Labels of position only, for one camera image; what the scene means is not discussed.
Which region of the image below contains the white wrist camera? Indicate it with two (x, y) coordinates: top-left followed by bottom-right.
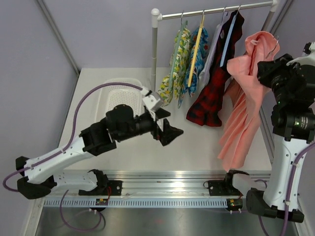
(287, 42), (315, 66)
(140, 87), (164, 112)

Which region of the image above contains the white silver clothes rack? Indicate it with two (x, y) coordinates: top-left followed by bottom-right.
(145, 0), (280, 130)

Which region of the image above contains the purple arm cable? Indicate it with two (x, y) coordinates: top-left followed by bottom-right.
(254, 142), (315, 236)
(2, 83), (143, 228)

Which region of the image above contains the red black plaid garment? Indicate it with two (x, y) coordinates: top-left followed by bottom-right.
(186, 10), (245, 127)

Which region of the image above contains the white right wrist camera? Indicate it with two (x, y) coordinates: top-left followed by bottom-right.
(287, 42), (315, 66)

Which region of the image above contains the white perforated plastic basket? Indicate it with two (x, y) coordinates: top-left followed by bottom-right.
(95, 85), (144, 119)

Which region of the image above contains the yellow wooden hanger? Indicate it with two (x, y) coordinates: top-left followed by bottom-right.
(188, 11), (204, 88)

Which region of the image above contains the white slotted cable duct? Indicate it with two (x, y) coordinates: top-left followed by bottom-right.
(44, 197), (227, 208)

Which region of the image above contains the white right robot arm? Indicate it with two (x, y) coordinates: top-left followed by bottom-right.
(223, 52), (315, 223)

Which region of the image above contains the right small circuit board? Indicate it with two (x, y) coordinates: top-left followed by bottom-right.
(227, 198), (243, 211)

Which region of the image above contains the small circuit board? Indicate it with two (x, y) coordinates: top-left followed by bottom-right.
(95, 198), (109, 206)
(227, 198), (243, 211)

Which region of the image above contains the blue floral garment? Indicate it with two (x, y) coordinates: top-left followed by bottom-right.
(177, 27), (209, 108)

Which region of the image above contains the left small circuit board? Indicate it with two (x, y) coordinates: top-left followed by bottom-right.
(95, 198), (109, 206)

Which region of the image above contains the yellow lemon print garment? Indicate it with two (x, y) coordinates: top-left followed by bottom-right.
(158, 28), (191, 106)

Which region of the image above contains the mint green hanger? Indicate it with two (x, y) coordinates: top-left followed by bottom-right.
(167, 21), (190, 99)

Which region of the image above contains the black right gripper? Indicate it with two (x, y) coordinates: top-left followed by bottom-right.
(257, 54), (303, 106)

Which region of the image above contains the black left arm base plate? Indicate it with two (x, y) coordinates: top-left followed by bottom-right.
(78, 180), (123, 196)

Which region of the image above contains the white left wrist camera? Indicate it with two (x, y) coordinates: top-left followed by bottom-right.
(140, 87), (164, 112)

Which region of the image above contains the pink pleated skirt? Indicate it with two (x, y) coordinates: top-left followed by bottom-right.
(218, 31), (272, 171)

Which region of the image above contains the light blue hanger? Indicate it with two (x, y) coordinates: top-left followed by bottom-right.
(220, 11), (238, 67)

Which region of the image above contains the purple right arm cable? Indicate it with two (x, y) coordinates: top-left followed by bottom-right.
(254, 142), (315, 236)

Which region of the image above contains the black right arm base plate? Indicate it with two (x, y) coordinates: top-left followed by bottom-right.
(203, 180), (242, 196)

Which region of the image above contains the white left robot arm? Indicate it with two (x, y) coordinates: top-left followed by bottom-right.
(15, 104), (183, 200)

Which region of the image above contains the pink skirt hanger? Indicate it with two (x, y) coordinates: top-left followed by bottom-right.
(250, 34), (279, 61)

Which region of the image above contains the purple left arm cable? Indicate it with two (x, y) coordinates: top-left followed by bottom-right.
(2, 83), (143, 228)

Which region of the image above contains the aluminium mounting rail frame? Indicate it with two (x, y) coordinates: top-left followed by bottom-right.
(33, 169), (274, 197)

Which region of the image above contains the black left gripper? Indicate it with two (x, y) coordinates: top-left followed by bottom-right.
(117, 108), (184, 146)

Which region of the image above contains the lavender hanger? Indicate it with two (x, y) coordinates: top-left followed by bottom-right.
(205, 8), (228, 72)

